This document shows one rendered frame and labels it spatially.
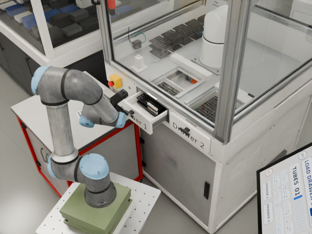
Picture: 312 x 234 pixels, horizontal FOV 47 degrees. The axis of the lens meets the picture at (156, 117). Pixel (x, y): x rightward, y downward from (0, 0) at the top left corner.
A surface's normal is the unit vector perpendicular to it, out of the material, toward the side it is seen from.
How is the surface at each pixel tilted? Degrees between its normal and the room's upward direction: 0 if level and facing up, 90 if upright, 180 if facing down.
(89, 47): 90
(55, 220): 0
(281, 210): 50
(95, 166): 7
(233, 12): 90
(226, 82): 90
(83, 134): 0
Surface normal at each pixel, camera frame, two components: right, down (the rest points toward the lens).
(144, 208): -0.03, -0.73
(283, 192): -0.77, -0.55
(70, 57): 0.67, 0.49
